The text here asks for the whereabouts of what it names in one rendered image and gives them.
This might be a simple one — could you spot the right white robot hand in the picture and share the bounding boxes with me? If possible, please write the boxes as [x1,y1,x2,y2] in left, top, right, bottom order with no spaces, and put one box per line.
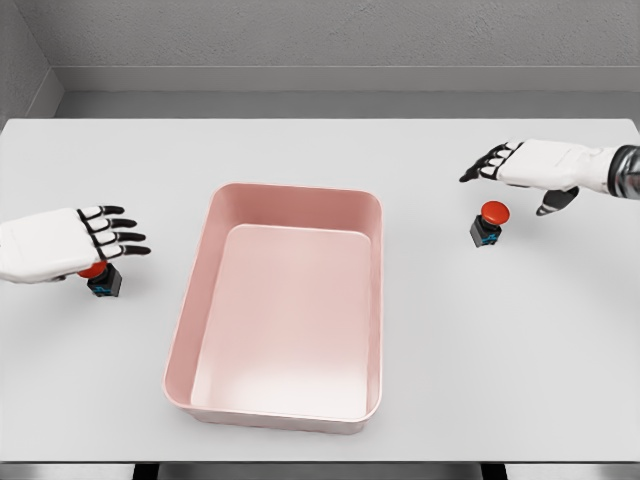
[459,139,586,217]

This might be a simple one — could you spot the red button industrial switch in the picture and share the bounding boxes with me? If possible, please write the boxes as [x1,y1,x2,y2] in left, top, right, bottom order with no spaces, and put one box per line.
[74,260,125,299]
[469,200,512,248]

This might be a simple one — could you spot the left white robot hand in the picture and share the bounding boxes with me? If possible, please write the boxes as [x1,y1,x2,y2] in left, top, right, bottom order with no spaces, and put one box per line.
[14,204,152,282]

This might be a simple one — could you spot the pink plastic basket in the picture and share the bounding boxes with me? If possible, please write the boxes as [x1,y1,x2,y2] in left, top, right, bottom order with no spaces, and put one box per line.
[161,182,386,436]

